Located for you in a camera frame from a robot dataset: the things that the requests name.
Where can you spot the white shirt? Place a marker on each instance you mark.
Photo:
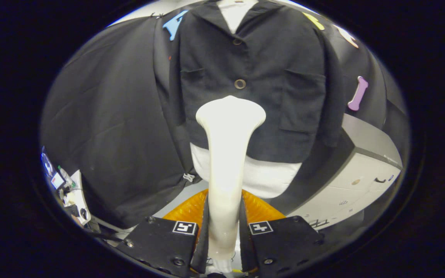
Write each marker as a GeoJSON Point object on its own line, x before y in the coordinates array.
{"type": "Point", "coordinates": [272, 177]}

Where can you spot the green capped bottle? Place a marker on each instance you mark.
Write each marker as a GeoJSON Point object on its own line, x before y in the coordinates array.
{"type": "Point", "coordinates": [66, 177]}

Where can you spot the grey two-door cabinet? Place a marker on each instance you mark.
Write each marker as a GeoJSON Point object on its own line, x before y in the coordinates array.
{"type": "Point", "coordinates": [346, 193]}

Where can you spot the small lit screen device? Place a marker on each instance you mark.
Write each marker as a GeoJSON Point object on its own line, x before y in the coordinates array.
{"type": "Point", "coordinates": [57, 180]}

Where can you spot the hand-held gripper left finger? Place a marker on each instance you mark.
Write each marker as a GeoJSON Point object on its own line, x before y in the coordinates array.
{"type": "Point", "coordinates": [160, 247]}

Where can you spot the black suit jacket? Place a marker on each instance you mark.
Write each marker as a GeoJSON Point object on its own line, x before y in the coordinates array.
{"type": "Point", "coordinates": [284, 58]}

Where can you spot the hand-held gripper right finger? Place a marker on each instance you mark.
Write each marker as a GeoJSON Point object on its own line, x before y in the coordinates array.
{"type": "Point", "coordinates": [284, 243]}

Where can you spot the black backdrop cloth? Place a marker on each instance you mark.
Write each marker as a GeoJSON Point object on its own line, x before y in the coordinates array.
{"type": "Point", "coordinates": [110, 116]}

